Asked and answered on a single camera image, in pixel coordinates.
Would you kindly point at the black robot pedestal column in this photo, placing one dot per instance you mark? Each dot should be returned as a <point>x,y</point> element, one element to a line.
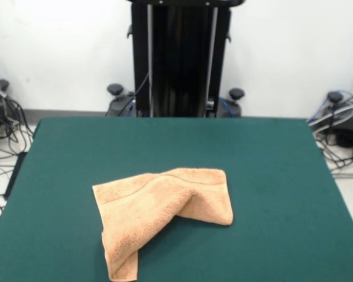
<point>179,58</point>

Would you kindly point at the tan terry towel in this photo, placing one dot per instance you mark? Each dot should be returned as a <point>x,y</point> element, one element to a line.
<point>153,211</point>

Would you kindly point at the dark green tablecloth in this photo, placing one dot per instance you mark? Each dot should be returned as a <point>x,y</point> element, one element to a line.
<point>267,176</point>

